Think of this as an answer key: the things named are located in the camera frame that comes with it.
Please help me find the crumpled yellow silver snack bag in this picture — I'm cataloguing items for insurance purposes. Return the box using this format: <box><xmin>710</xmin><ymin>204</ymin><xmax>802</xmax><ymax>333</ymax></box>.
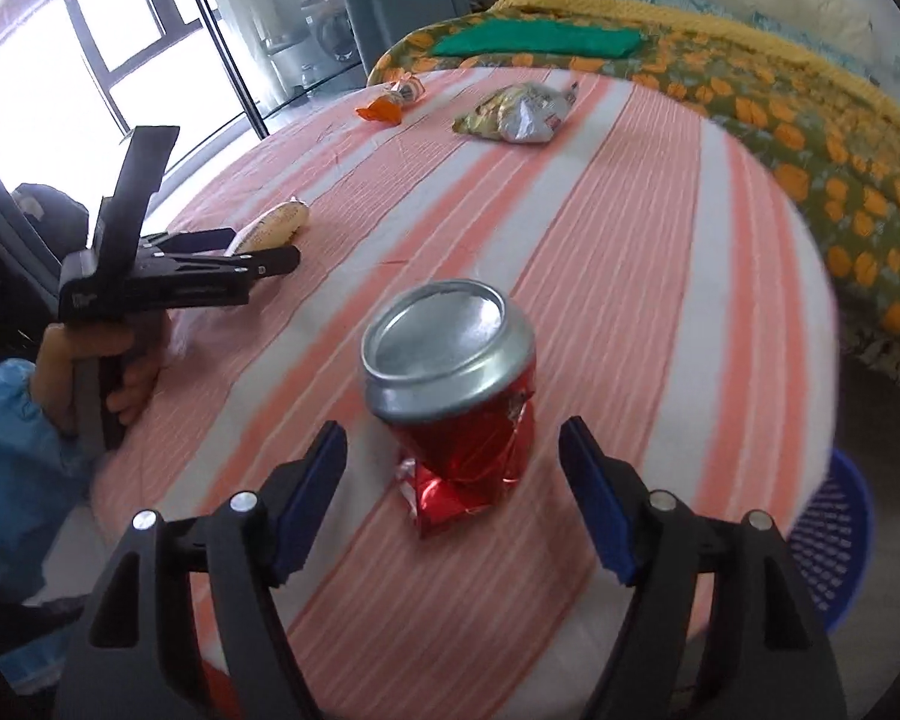
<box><xmin>451</xmin><ymin>81</ymin><xmax>580</xmax><ymax>145</ymax></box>

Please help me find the glass sliding door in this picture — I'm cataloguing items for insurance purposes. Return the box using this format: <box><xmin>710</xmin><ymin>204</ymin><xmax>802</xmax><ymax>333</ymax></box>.
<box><xmin>176</xmin><ymin>0</ymin><xmax>368</xmax><ymax>143</ymax></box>

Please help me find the person's left forearm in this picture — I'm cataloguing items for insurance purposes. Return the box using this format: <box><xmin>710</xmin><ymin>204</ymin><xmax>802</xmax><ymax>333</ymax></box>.
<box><xmin>0</xmin><ymin>358</ymin><xmax>95</xmax><ymax>601</ymax></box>

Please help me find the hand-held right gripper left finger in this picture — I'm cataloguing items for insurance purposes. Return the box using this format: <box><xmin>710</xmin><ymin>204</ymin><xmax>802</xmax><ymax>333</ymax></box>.
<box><xmin>52</xmin><ymin>420</ymin><xmax>348</xmax><ymax>720</ymax></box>

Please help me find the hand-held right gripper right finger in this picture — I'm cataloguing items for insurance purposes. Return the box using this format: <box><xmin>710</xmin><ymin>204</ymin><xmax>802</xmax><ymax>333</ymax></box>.
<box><xmin>559</xmin><ymin>416</ymin><xmax>848</xmax><ymax>720</ymax></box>

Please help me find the folded green cloth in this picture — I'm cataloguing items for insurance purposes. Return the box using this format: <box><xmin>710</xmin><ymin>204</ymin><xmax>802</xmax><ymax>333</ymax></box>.
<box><xmin>430</xmin><ymin>19</ymin><xmax>642</xmax><ymax>59</ymax></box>

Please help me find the small orange snack wrapper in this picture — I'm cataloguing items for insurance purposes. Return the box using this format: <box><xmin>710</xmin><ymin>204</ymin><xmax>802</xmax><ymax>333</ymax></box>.
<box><xmin>355</xmin><ymin>75</ymin><xmax>427</xmax><ymax>125</ymax></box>

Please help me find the washing machine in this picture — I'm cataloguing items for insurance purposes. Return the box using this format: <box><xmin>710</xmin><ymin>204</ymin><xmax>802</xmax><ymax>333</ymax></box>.
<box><xmin>300</xmin><ymin>0</ymin><xmax>365</xmax><ymax>91</ymax></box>

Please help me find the blue plastic basket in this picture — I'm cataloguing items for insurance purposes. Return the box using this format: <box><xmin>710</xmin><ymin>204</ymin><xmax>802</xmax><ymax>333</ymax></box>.
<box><xmin>784</xmin><ymin>446</ymin><xmax>875</xmax><ymax>635</ymax></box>

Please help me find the black window frame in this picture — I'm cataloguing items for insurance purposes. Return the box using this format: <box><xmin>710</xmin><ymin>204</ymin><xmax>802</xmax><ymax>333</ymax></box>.
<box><xmin>0</xmin><ymin>0</ymin><xmax>203</xmax><ymax>143</ymax></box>

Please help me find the crushed red can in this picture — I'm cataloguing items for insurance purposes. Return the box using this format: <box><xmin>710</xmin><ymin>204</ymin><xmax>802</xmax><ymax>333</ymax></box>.
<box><xmin>360</xmin><ymin>279</ymin><xmax>539</xmax><ymax>539</ymax></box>

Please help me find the dark chair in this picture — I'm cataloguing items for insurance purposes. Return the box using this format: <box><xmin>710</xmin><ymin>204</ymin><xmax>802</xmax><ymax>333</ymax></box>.
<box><xmin>0</xmin><ymin>180</ymin><xmax>91</xmax><ymax>316</ymax></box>

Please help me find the person's left hand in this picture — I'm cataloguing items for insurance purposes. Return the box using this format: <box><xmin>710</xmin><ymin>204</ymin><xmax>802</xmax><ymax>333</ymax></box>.
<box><xmin>31</xmin><ymin>311</ymin><xmax>173</xmax><ymax>437</ymax></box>

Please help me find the orange striped tablecloth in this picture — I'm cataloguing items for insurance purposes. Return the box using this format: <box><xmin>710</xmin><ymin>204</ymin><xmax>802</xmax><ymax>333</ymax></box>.
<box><xmin>90</xmin><ymin>66</ymin><xmax>841</xmax><ymax>720</ymax></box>

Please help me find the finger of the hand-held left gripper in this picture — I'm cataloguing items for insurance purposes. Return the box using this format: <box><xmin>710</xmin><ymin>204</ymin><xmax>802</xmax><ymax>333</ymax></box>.
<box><xmin>139</xmin><ymin>227</ymin><xmax>239</xmax><ymax>257</ymax></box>
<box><xmin>145</xmin><ymin>243</ymin><xmax>302</xmax><ymax>309</ymax></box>

